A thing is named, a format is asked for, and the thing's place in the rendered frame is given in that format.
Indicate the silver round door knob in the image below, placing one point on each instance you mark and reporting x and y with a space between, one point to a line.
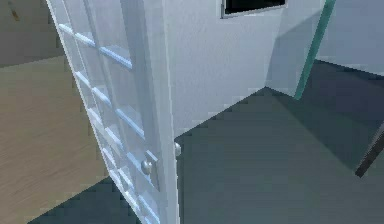
146 166
178 149

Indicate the white panelled room door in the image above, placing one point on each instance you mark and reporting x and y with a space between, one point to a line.
133 100

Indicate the green glass panel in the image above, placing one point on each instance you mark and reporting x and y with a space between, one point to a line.
315 46

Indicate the dark brown furniture leg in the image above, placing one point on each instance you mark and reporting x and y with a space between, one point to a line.
370 153

